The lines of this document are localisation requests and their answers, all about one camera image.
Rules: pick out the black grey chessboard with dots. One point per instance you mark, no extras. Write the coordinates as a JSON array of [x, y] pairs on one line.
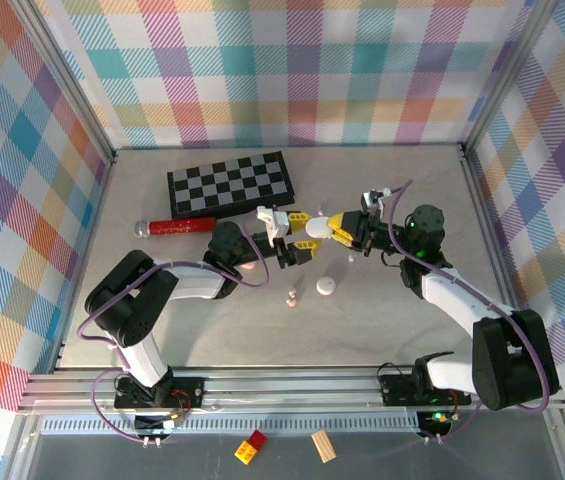
[[232, 182]]

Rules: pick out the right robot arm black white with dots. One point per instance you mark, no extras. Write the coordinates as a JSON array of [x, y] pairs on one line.
[[462, 300]]

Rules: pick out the white round earbud case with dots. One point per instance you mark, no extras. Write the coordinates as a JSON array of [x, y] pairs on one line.
[[325, 286]]

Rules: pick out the yellow toy brick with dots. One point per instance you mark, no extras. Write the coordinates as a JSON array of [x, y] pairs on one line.
[[245, 451]]

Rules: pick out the aluminium frame post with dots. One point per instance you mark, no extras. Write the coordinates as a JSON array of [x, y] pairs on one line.
[[69, 80], [506, 75]]

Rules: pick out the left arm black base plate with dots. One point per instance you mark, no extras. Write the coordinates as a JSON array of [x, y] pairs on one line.
[[189, 392]]

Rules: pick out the aluminium mounting rail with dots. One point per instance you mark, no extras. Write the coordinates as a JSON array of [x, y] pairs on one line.
[[287, 390]]

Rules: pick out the red toy microphone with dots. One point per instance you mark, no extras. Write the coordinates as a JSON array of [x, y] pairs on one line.
[[177, 226]]

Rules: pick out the wooden block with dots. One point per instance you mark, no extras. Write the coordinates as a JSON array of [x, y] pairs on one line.
[[323, 446]]

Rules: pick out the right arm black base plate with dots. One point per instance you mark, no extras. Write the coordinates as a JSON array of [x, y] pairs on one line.
[[397, 390]]

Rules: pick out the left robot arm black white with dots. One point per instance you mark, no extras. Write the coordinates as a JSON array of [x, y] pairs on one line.
[[192, 285]]

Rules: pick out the red toy brick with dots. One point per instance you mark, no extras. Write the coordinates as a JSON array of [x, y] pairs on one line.
[[258, 438]]

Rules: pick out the aluminium table side rail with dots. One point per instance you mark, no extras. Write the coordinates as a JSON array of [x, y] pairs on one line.
[[102, 195], [482, 200]]

